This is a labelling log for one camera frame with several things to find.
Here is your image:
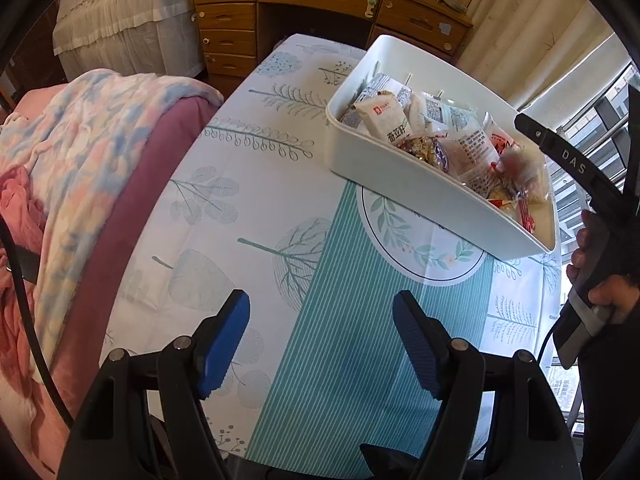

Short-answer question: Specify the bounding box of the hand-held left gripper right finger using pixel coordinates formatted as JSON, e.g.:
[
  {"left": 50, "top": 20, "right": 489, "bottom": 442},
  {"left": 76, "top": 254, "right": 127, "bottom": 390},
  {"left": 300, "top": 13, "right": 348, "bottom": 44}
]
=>
[{"left": 392, "top": 290, "right": 581, "bottom": 480}]

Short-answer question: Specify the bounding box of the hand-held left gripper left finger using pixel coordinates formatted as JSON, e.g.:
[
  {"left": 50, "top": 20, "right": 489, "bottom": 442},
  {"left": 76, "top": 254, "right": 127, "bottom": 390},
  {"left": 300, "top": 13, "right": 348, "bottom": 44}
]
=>
[{"left": 57, "top": 289, "right": 251, "bottom": 480}]

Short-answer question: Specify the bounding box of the red white triangular packet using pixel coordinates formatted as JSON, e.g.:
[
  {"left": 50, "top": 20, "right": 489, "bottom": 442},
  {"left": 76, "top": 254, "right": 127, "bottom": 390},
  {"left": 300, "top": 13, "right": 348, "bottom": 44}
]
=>
[{"left": 487, "top": 129, "right": 522, "bottom": 155}]

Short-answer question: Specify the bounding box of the white plastic bin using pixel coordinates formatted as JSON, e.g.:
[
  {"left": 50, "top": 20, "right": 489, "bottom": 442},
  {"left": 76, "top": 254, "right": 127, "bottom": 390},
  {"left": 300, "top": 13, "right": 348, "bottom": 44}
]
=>
[{"left": 325, "top": 35, "right": 558, "bottom": 261}]

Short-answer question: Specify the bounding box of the clear text-printed snack packet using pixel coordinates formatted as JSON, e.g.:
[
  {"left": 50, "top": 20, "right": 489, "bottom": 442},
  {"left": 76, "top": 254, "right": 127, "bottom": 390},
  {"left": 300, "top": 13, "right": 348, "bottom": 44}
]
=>
[{"left": 450, "top": 127, "right": 502, "bottom": 181}]

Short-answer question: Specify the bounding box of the blue snack packet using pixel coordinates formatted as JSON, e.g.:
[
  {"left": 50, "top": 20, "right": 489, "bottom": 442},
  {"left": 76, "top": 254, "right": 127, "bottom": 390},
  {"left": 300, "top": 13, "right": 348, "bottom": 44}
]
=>
[{"left": 432, "top": 139, "right": 453, "bottom": 173}]

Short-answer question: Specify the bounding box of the clear nut candy packet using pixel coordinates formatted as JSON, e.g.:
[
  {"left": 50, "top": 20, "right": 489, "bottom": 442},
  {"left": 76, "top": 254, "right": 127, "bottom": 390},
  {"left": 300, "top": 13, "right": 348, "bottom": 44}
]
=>
[{"left": 397, "top": 132, "right": 443, "bottom": 165}]

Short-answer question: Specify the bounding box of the large white snack packet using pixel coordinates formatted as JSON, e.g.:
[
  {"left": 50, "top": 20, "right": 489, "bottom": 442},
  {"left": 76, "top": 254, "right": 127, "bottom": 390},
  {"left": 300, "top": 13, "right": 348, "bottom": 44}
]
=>
[{"left": 422, "top": 94, "right": 458, "bottom": 133}]

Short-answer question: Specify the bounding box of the white beige snack packet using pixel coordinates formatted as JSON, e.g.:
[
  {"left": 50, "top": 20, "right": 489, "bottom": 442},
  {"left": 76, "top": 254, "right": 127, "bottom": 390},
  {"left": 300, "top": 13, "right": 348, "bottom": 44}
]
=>
[{"left": 354, "top": 91, "right": 414, "bottom": 147}]

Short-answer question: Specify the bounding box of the long white snack packet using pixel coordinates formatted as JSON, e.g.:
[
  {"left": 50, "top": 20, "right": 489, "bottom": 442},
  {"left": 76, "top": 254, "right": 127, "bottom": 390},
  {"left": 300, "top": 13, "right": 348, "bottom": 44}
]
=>
[{"left": 356, "top": 72, "right": 407, "bottom": 106}]

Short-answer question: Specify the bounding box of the person's right hand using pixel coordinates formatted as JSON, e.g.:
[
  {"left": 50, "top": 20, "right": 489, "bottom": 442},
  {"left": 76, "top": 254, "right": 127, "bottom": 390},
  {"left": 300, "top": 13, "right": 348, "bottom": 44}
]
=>
[{"left": 566, "top": 209, "right": 640, "bottom": 324}]

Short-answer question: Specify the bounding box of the person's dark clothing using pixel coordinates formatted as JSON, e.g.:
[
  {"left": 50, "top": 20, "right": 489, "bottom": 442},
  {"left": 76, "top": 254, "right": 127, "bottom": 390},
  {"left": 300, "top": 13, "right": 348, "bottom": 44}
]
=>
[{"left": 577, "top": 310, "right": 640, "bottom": 480}]

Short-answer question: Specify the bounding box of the purple sofa cover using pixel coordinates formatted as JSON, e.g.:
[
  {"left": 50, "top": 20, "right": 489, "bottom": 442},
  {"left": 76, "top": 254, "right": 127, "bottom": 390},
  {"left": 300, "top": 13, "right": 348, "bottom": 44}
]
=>
[{"left": 50, "top": 95, "right": 224, "bottom": 401}]

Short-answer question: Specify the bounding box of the beige curtain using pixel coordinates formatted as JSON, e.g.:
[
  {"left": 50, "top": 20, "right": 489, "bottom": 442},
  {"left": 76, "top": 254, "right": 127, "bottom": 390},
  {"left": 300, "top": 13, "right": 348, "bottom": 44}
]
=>
[{"left": 457, "top": 0, "right": 617, "bottom": 113}]

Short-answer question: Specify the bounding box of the pink quilt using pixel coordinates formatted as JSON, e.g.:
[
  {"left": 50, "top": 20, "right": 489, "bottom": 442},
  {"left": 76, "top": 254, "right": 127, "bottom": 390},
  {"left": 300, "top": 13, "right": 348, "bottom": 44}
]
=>
[{"left": 0, "top": 165, "right": 76, "bottom": 480}]

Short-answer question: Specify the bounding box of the pastel fleece blanket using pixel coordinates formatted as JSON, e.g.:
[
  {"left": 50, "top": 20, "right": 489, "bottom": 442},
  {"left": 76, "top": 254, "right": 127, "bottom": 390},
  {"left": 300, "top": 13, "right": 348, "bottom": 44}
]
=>
[{"left": 0, "top": 67, "right": 224, "bottom": 361}]

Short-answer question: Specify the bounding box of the white lace cover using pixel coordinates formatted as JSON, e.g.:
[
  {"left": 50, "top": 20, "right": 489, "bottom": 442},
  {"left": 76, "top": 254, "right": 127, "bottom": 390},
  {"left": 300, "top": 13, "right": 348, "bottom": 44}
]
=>
[{"left": 52, "top": 0, "right": 207, "bottom": 80}]

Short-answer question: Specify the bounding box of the black cable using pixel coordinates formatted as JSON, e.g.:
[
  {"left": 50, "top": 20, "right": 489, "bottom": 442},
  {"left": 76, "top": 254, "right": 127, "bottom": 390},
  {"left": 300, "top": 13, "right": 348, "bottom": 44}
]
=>
[{"left": 0, "top": 220, "right": 76, "bottom": 426}]

